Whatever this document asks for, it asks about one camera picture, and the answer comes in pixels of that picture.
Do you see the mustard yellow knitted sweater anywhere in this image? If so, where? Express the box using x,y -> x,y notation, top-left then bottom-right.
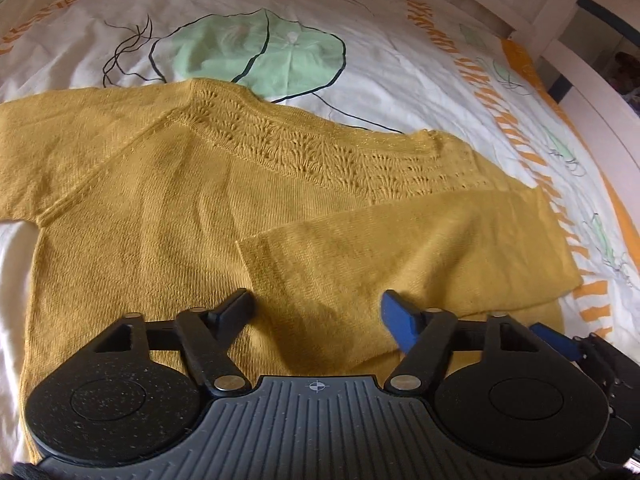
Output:
0,77 -> 585,464

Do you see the white leaf-print duvet cover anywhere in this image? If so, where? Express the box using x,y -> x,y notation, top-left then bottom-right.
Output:
1,0 -> 639,464

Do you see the white shelf unit, blue trim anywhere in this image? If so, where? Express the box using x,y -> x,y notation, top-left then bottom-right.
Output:
559,0 -> 639,114

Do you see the white wooden bed frame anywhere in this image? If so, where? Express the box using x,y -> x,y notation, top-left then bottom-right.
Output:
437,0 -> 639,221

